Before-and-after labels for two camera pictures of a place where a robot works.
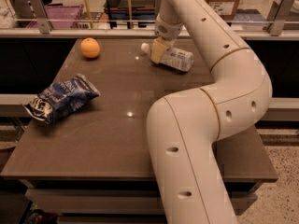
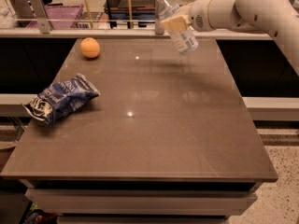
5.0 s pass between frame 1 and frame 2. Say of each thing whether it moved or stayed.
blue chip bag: stayed
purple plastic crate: stayed
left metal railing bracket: stayed
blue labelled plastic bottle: moved
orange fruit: stayed
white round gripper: moved
